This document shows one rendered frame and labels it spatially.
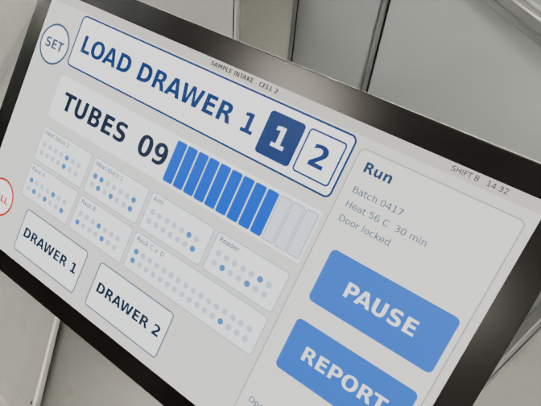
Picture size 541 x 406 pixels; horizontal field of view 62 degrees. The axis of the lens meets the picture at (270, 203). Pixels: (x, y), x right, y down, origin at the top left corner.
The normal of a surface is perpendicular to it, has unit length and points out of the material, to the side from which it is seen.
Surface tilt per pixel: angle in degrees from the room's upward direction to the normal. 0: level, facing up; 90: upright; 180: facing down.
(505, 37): 90
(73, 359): 0
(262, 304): 50
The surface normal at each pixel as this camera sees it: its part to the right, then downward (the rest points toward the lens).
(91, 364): 0.07, -0.69
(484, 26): -0.98, 0.10
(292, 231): -0.39, -0.01
